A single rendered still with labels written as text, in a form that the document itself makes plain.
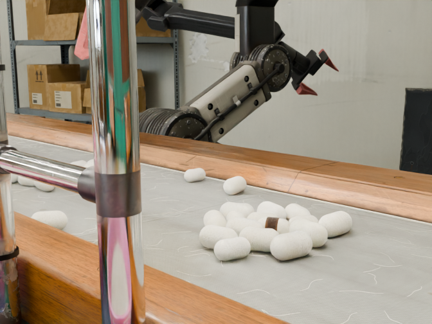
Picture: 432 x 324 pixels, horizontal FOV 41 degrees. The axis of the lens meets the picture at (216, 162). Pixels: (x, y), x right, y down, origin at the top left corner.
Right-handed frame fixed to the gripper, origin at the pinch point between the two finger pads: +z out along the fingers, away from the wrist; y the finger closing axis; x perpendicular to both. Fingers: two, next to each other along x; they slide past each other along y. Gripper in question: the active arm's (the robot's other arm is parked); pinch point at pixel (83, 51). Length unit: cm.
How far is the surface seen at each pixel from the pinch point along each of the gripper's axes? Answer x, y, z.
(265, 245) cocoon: -23.0, -40.6, 1.9
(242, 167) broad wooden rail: -25.5, -11.8, -1.3
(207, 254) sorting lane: -19.9, -39.4, 5.6
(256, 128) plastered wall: -84, 215, -16
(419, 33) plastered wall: -96, 149, -88
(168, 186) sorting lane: -19.0, -13.3, 6.4
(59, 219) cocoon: -9.0, -30.8, 12.9
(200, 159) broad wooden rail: -21.8, -5.1, 1.7
